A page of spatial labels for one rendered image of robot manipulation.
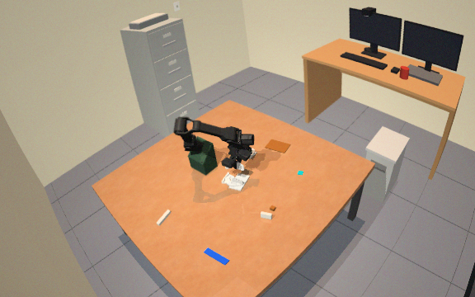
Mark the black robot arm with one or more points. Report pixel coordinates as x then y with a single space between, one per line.
231 135

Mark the blue flat bar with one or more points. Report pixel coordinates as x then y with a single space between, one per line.
216 256

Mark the orange flat plate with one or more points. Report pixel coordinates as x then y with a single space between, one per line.
277 146

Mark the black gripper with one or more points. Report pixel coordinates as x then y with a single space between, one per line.
231 161

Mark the white flat bar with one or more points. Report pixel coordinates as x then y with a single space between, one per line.
159 222

